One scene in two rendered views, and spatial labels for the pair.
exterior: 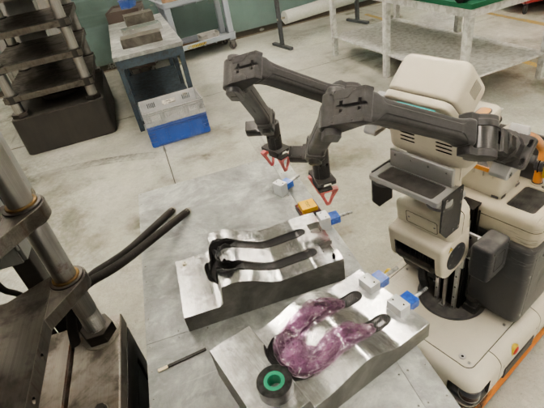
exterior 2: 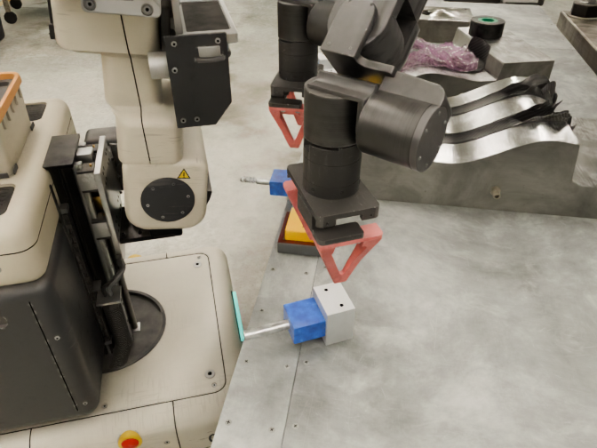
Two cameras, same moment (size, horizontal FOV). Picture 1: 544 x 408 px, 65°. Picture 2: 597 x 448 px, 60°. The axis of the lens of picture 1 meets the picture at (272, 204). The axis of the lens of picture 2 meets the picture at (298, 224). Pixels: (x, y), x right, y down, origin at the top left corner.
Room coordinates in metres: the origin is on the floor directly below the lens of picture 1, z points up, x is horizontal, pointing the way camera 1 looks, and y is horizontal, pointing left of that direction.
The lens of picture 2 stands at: (1.91, 0.06, 1.30)
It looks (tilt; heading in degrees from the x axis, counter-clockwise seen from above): 37 degrees down; 199
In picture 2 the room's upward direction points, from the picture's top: straight up
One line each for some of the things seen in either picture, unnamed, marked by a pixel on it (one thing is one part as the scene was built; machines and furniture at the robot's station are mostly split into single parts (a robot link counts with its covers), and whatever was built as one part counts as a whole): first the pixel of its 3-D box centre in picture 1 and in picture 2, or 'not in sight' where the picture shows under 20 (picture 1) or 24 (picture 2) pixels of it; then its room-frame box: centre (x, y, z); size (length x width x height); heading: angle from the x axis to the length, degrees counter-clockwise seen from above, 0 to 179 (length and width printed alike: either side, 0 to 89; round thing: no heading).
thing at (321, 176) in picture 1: (321, 170); (298, 62); (1.21, -0.18, 1.04); 0.10 x 0.07 x 0.07; 10
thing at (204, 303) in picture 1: (255, 261); (476, 136); (1.02, 0.09, 0.87); 0.50 x 0.26 x 0.14; 100
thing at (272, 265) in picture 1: (257, 251); (472, 108); (1.01, 0.07, 0.92); 0.35 x 0.16 x 0.09; 100
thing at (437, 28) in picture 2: not in sight; (436, 25); (0.23, -0.07, 0.84); 0.20 x 0.15 x 0.07; 100
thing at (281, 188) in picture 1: (288, 182); (296, 322); (1.51, -0.08, 0.83); 0.13 x 0.05 x 0.05; 128
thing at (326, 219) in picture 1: (335, 217); (277, 182); (1.22, -0.22, 0.83); 0.13 x 0.05 x 0.05; 100
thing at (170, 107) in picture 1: (171, 107); not in sight; (4.14, 0.80, 0.28); 0.61 x 0.41 x 0.15; 103
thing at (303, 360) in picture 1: (320, 329); (423, 52); (0.69, -0.06, 0.90); 0.26 x 0.18 x 0.08; 117
